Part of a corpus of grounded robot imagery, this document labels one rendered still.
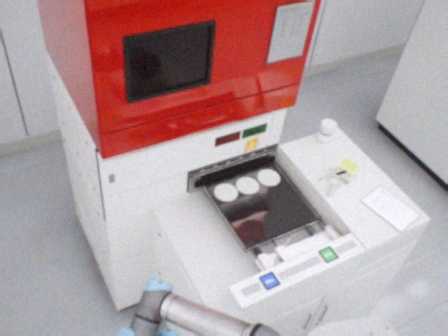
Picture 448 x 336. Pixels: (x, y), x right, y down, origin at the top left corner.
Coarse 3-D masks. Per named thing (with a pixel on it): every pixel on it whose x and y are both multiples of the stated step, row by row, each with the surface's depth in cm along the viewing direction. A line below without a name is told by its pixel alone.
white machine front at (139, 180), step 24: (264, 120) 200; (168, 144) 181; (192, 144) 188; (240, 144) 203; (264, 144) 211; (120, 168) 177; (144, 168) 184; (168, 168) 191; (192, 168) 198; (240, 168) 217; (120, 192) 187; (144, 192) 194; (168, 192) 201; (120, 216) 197
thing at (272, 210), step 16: (240, 176) 210; (256, 176) 211; (240, 192) 203; (256, 192) 204; (272, 192) 205; (288, 192) 206; (224, 208) 196; (240, 208) 197; (256, 208) 198; (272, 208) 199; (288, 208) 200; (304, 208) 200; (240, 224) 191; (256, 224) 192; (272, 224) 193; (288, 224) 194; (304, 224) 195; (256, 240) 186
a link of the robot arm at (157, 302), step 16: (144, 288) 132; (160, 288) 130; (144, 304) 129; (160, 304) 127; (176, 304) 125; (192, 304) 125; (160, 320) 130; (176, 320) 124; (192, 320) 121; (208, 320) 120; (224, 320) 119; (240, 320) 119
